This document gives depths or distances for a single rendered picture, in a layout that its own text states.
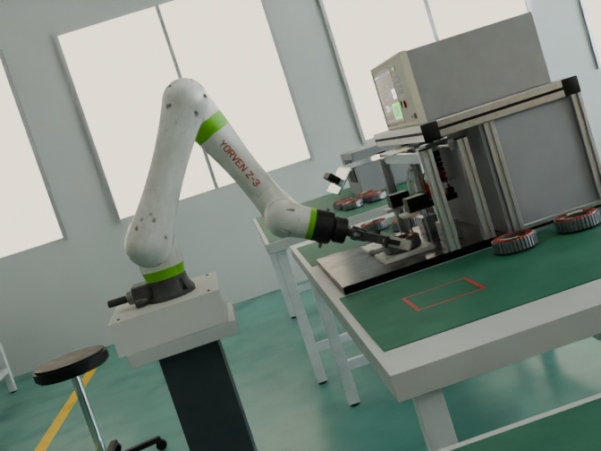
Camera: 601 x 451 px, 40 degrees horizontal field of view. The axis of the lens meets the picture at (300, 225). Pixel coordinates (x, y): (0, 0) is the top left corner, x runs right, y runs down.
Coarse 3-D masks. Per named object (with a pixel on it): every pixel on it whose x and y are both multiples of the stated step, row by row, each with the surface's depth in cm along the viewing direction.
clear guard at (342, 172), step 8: (416, 144) 227; (424, 144) 218; (384, 152) 240; (392, 152) 225; (400, 152) 217; (360, 160) 236; (368, 160) 222; (376, 160) 217; (344, 168) 227; (352, 168) 217; (344, 176) 220; (336, 184) 227; (336, 192) 219
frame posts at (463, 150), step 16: (464, 144) 217; (432, 160) 216; (464, 160) 217; (384, 176) 278; (416, 176) 279; (432, 176) 216; (464, 176) 220; (432, 192) 218; (480, 192) 218; (432, 208) 280; (448, 208) 217; (480, 208) 218; (400, 224) 280; (448, 224) 218; (480, 224) 219; (448, 240) 218
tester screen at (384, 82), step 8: (384, 72) 248; (376, 80) 262; (384, 80) 251; (384, 88) 255; (392, 88) 244; (384, 96) 258; (384, 104) 262; (392, 112) 254; (392, 120) 258; (400, 120) 247
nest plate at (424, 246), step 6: (420, 246) 234; (426, 246) 231; (432, 246) 231; (384, 252) 243; (402, 252) 233; (408, 252) 230; (414, 252) 231; (420, 252) 231; (378, 258) 238; (384, 258) 234; (390, 258) 231; (396, 258) 230; (402, 258) 230
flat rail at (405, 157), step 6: (396, 156) 252; (402, 156) 243; (408, 156) 236; (414, 156) 228; (384, 162) 275; (390, 162) 264; (396, 162) 255; (402, 162) 246; (408, 162) 239; (414, 162) 231; (420, 162) 223
